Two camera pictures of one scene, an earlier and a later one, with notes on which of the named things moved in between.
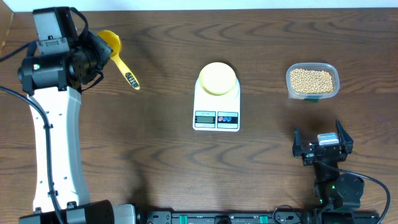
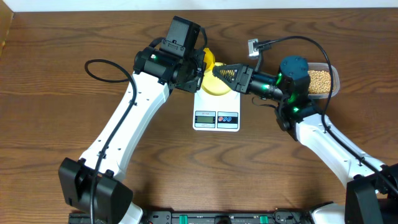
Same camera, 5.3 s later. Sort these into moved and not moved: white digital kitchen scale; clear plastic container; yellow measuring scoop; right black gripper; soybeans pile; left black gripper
Moved: right black gripper; yellow measuring scoop; left black gripper
Not moved: white digital kitchen scale; soybeans pile; clear plastic container
